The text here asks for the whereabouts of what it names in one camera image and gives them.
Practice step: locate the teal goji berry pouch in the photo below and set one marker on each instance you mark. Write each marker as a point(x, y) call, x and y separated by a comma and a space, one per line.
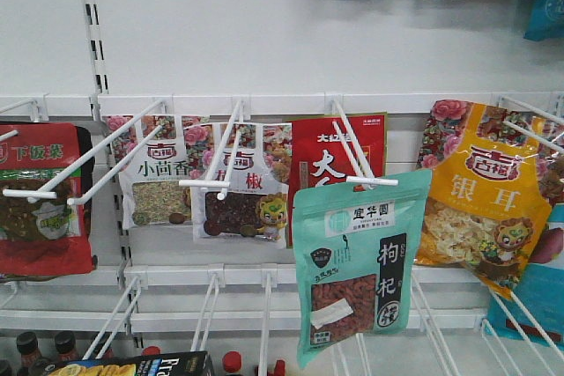
point(354, 250)

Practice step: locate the black cracker box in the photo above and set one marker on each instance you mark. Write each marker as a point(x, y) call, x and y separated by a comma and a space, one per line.
point(191, 363)

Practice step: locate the red tea packet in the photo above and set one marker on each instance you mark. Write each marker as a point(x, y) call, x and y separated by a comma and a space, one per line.
point(319, 158)

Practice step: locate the white peppercorn spice packet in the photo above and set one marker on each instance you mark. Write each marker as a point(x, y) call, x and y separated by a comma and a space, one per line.
point(256, 161)

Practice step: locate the white fennel seed packet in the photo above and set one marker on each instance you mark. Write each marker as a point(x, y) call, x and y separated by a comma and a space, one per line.
point(151, 194)

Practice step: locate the white lower hook left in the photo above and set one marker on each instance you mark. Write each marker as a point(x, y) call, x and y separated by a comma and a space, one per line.
point(117, 318)

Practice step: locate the white slotted shelf upright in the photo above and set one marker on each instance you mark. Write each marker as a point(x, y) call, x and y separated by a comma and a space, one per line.
point(110, 242)

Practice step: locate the red cap bottle centre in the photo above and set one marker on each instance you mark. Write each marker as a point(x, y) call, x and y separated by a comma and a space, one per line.
point(232, 363)

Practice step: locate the yellow white fungus packet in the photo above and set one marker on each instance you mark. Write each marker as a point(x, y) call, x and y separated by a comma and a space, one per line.
point(495, 180)

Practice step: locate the red cap sauce bottle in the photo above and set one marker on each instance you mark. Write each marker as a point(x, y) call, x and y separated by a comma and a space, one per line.
point(151, 350)

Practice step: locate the red pickled vegetable packet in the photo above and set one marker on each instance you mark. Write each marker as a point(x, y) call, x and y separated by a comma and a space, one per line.
point(44, 238)

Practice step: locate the white display hook far left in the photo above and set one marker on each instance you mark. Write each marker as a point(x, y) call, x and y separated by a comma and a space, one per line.
point(35, 107)

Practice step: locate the white lower hook right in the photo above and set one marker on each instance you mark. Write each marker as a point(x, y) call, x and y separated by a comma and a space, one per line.
point(432, 329)

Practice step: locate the dark sauce bottle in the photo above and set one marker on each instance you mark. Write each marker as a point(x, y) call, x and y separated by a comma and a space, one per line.
point(66, 348)
point(28, 348)

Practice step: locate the blue snack bag right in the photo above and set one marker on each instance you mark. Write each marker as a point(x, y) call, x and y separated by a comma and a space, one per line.
point(540, 289)

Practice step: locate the teal bag upper right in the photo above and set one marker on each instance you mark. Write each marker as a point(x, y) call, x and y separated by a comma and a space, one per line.
point(546, 21)

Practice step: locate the dark sauce bottle left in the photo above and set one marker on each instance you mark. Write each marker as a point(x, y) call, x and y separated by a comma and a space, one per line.
point(28, 348)

